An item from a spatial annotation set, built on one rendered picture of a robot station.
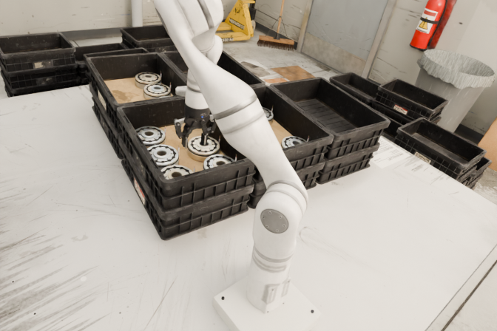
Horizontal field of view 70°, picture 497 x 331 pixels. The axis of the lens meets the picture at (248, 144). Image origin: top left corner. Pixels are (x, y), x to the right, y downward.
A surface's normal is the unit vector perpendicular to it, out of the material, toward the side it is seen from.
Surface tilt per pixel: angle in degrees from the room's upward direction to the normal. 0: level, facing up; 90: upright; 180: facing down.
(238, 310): 4
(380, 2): 90
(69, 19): 90
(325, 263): 0
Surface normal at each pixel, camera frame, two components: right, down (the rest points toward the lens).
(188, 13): 0.26, 0.41
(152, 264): 0.15, -0.81
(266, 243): -0.46, 0.44
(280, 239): -0.25, 0.53
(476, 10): -0.77, 0.26
